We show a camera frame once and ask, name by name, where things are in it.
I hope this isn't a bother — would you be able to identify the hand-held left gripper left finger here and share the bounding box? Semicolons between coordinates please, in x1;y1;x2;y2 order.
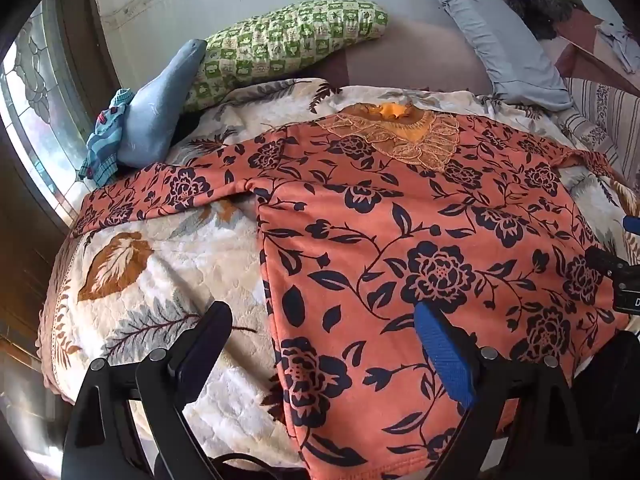
61;301;234;480

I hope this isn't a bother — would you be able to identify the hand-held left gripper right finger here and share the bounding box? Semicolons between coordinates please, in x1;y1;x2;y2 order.
414;301;591;480

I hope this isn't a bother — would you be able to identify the orange floral shirt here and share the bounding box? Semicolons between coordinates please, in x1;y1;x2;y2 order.
70;101;631;480

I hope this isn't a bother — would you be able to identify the leaf print plush blanket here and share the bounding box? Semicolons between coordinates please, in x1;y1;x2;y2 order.
37;77;640;466

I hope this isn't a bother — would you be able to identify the striped bed sheet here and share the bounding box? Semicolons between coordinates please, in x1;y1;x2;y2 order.
555;77;640;186

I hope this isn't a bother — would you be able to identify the white crumpled cloth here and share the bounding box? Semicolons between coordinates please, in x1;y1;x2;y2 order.
595;21;640;73

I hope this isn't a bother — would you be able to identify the grey ruffled pillow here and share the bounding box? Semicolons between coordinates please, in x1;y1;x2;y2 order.
419;0;575;112

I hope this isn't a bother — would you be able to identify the blue patterned cloth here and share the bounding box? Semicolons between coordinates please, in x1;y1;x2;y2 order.
79;88;133;186

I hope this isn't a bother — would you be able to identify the dark furry cushion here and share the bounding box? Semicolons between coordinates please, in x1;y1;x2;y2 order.
501;0;591;41

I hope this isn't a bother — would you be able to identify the light blue pillow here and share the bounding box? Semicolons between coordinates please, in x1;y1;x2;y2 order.
117;38;208;168

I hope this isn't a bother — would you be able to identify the mauve bed sheet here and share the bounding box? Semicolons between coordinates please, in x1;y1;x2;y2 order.
320;12;640;96

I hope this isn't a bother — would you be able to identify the stained glass window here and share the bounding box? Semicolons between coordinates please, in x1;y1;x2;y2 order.
0;0;121;231

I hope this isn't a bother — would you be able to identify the green patterned pillow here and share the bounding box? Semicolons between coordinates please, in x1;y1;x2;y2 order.
182;0;390;115

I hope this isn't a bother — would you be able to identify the black cable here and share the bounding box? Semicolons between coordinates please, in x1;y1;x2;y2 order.
210;452;311;480

